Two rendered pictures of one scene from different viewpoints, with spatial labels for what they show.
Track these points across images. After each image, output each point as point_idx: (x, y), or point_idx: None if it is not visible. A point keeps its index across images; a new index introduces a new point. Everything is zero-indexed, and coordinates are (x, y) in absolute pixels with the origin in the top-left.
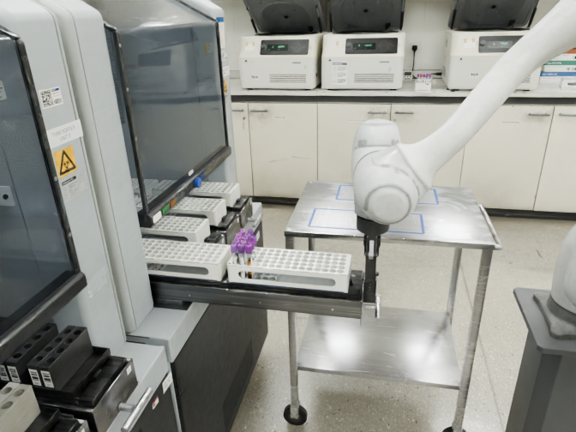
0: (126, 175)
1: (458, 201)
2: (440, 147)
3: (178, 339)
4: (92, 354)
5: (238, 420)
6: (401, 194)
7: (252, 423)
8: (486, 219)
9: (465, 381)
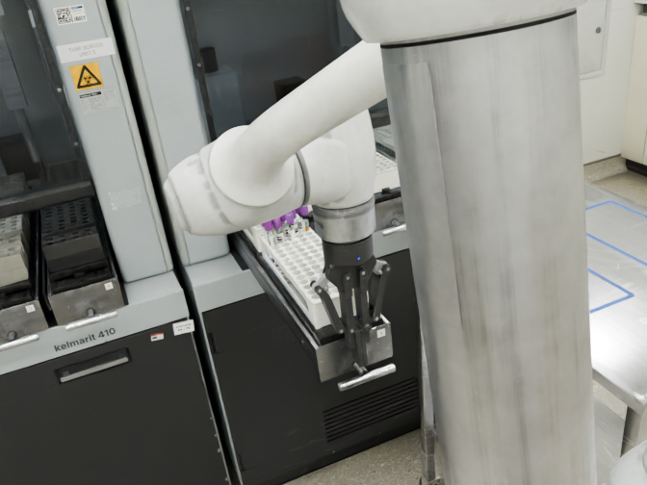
0: (188, 102)
1: None
2: (239, 143)
3: (215, 293)
4: (101, 259)
5: (385, 453)
6: (170, 193)
7: (393, 466)
8: None
9: None
